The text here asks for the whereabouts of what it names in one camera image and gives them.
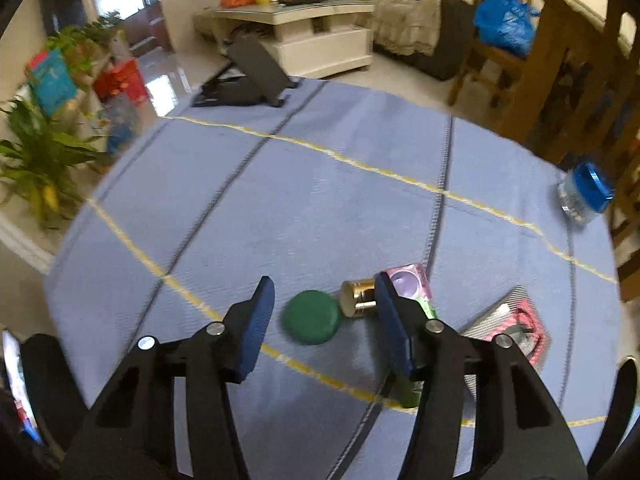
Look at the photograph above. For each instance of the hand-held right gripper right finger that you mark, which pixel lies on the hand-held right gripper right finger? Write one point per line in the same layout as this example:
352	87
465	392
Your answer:
395	325

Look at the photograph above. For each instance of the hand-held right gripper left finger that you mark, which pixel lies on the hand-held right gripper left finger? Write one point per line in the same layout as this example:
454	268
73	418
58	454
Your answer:
257	325

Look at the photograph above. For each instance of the pink purple packet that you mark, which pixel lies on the pink purple packet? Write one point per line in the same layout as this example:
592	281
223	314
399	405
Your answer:
412	282

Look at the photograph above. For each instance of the green bottle with gold neck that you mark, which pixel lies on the green bottle with gold neck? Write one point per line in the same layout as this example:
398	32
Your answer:
357	297

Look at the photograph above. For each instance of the round green lid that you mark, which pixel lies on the round green lid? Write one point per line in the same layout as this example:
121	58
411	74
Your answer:
312	317

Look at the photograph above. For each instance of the pink packet with black print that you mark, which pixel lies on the pink packet with black print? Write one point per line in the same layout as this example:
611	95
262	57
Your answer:
505	317

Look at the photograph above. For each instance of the blue checked tablecloth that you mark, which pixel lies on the blue checked tablecloth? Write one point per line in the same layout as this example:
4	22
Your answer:
300	200

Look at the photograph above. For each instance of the clear jar with blue lid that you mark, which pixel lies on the clear jar with blue lid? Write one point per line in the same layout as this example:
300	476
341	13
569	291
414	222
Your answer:
585	192

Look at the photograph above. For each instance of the black folding phone stand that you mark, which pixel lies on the black folding phone stand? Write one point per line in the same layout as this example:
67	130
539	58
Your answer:
250	72

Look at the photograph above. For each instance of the wooden chair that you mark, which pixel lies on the wooden chair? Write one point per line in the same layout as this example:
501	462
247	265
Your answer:
475	75

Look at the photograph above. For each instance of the green potted plant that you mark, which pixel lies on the green potted plant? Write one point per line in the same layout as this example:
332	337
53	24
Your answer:
37	160

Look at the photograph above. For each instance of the red gift box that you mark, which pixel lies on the red gift box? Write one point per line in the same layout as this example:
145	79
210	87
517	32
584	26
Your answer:
120	80

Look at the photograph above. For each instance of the wooden dining table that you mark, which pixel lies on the wooden dining table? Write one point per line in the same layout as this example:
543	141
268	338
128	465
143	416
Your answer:
545	75

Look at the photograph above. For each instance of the dark grey sofa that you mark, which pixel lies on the dark grey sofa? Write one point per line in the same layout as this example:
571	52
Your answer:
450	35

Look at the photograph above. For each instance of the white coffee table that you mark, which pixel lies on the white coffee table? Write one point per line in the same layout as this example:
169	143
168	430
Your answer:
310	30

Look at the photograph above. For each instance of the beige lace sofa cover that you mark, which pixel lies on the beige lace sofa cover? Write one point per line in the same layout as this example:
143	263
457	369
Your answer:
405	22

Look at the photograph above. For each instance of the blue gift box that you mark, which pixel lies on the blue gift box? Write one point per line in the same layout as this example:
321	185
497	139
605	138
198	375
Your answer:
52	82

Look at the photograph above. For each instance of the blue shopping bag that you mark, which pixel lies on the blue shopping bag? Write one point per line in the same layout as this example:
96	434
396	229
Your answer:
505	20

